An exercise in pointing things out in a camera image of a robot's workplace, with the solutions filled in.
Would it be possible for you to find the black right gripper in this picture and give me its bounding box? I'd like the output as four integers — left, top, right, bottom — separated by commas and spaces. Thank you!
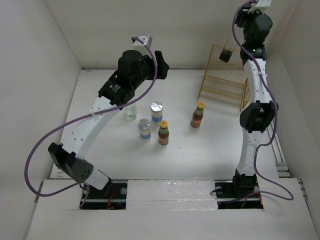
235, 3, 264, 44

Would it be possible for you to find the dark sauce glass cruet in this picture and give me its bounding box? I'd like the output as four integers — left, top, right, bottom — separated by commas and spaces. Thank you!
219, 31, 237, 63

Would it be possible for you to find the silver-lid shaker blue label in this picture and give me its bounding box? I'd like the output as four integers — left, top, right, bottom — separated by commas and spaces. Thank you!
150, 101, 163, 126

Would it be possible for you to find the clear liquid glass cruet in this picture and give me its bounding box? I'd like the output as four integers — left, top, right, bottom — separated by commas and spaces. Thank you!
125, 103, 138, 120

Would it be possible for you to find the yellow-capped red sauce bottle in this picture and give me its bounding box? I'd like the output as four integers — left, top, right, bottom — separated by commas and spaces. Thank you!
190, 101, 205, 128

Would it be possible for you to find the yellow-capped brown sauce bottle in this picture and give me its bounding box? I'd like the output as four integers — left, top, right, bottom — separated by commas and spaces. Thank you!
158, 120, 169, 145

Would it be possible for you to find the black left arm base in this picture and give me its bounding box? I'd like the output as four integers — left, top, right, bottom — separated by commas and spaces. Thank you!
79, 179, 128, 210

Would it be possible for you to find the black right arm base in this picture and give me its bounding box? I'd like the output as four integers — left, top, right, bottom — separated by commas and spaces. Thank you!
210, 180, 264, 210

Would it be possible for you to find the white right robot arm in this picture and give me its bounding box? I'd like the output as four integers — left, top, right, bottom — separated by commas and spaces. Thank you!
231, 1, 278, 197

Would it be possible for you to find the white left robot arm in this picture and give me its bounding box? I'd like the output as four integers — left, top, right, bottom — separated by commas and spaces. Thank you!
48, 50, 169, 199

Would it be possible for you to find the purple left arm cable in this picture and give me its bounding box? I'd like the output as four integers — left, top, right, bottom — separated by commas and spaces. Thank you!
24, 36, 159, 208

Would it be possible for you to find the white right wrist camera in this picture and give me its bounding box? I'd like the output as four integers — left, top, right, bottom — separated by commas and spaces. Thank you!
248, 0, 272, 13

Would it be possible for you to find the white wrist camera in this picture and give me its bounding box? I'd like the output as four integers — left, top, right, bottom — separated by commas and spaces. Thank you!
131, 34, 153, 48
248, 0, 272, 13

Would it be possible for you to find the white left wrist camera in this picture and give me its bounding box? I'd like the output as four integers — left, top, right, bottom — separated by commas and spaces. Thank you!
131, 34, 153, 48

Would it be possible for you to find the yellow wire rack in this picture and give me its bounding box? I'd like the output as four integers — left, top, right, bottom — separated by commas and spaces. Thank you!
197, 45, 250, 111

